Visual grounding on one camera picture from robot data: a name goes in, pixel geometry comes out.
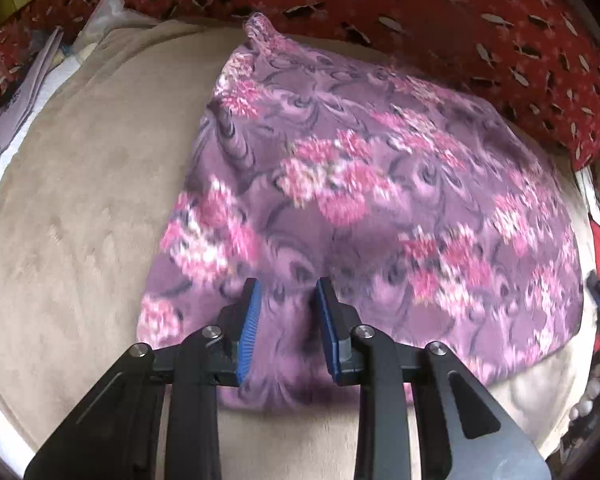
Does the purple floral cloth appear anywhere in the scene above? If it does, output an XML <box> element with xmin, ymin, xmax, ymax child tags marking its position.
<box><xmin>137</xmin><ymin>14</ymin><xmax>583</xmax><ymax>411</ymax></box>

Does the beige plush blanket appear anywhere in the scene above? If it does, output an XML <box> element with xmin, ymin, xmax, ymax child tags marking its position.
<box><xmin>0</xmin><ymin>22</ymin><xmax>595</xmax><ymax>479</ymax></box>

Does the white papers stack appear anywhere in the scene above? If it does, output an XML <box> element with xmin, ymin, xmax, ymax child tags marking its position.
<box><xmin>0</xmin><ymin>27</ymin><xmax>65</xmax><ymax>153</ymax></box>

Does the red patterned pillow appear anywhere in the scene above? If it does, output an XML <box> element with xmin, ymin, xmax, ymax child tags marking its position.
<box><xmin>0</xmin><ymin>0</ymin><xmax>600</xmax><ymax>167</ymax></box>

